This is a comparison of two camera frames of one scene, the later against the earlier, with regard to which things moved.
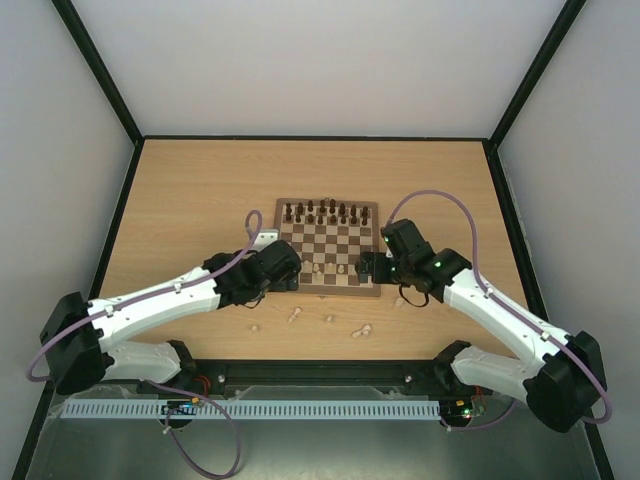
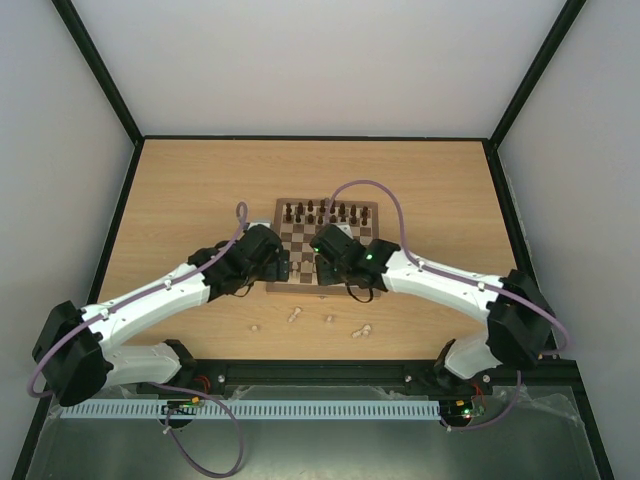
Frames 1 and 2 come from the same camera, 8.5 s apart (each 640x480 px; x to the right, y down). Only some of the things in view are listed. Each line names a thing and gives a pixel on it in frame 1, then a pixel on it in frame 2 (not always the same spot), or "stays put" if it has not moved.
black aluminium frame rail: x=311 y=373 stays put
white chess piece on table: x=297 y=310 stays put
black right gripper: x=367 y=266 to x=325 y=270
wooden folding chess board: x=328 y=234 stays put
